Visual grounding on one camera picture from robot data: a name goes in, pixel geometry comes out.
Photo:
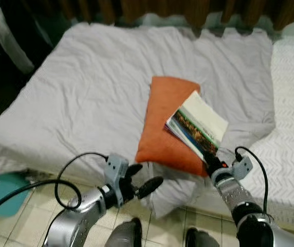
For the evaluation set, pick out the grey left robot leg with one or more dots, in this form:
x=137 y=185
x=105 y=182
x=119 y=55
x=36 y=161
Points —
x=124 y=236

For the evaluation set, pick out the grey robot leg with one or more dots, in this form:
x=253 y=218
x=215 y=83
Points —
x=198 y=239
x=124 y=236

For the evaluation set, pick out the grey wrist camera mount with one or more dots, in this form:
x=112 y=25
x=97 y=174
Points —
x=242 y=165
x=116 y=167

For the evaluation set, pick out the black bag with pale trim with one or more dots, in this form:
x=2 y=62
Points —
x=13 y=41

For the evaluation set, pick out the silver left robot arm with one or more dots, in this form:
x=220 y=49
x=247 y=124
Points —
x=72 y=218

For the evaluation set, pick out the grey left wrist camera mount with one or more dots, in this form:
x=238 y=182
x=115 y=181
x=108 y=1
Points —
x=116 y=167

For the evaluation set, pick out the white patterned mattress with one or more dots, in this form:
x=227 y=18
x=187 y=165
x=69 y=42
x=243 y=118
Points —
x=291 y=103

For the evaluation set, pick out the grey right robot leg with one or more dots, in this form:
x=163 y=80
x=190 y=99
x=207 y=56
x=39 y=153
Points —
x=198 y=239

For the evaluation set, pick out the teal floor mat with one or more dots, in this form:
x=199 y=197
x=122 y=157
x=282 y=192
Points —
x=8 y=195

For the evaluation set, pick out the brown curtain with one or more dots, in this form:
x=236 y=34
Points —
x=136 y=10

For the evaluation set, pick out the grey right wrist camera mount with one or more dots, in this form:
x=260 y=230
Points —
x=242 y=165

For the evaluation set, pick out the grey duvet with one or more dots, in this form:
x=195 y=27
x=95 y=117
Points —
x=85 y=92

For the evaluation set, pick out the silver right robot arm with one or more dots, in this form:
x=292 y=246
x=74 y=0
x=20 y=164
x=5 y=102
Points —
x=237 y=195

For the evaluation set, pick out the orange pillow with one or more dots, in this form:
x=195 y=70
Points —
x=162 y=128

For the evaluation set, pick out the white and green book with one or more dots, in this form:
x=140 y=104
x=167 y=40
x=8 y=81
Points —
x=203 y=116

